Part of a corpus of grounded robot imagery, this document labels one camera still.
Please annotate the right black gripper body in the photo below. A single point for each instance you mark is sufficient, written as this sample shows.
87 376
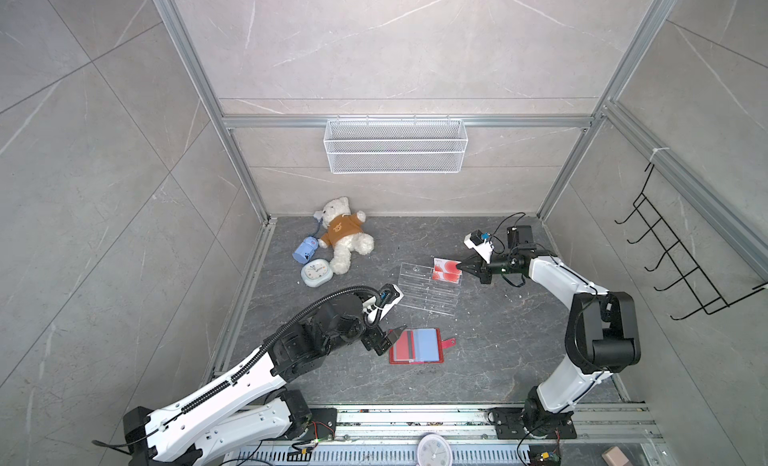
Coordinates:
497 268

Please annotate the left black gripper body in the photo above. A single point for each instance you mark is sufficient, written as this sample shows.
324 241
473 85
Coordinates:
361 331

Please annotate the red leather card holder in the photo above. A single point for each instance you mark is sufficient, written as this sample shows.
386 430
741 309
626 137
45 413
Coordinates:
420 346

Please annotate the pink white credit card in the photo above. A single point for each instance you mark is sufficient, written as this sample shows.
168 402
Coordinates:
446 267
449 277

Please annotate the clear acrylic card stand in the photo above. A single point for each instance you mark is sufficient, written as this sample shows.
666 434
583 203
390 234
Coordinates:
423 291

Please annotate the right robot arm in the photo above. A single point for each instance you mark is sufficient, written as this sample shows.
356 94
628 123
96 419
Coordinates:
601 338

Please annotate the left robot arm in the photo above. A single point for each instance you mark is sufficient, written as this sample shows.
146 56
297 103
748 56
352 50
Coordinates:
251 402

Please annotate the light blue alarm clock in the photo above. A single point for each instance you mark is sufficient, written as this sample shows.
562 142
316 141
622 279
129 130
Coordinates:
316 273

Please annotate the blue small bottle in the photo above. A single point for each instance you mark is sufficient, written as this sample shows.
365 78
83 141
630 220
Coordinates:
306 250

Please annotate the white teddy bear orange shirt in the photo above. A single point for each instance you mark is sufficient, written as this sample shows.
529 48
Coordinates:
343 234

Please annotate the white round clock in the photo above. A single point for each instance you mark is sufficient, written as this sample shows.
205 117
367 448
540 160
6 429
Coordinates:
434 450

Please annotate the pink block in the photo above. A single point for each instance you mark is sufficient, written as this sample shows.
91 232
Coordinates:
614 456

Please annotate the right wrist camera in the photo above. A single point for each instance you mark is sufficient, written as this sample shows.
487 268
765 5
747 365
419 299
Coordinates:
481 243

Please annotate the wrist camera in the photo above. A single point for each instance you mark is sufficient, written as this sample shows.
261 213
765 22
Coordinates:
481 243
375 309

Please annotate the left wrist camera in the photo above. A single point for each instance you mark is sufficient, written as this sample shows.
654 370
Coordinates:
375 309

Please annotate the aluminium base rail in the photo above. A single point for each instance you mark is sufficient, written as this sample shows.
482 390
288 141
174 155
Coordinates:
414 433

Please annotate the white wire mesh basket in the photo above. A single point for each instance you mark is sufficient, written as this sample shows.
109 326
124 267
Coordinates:
416 146

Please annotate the black wire hook rack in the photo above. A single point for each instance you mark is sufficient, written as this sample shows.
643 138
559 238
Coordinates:
674 251

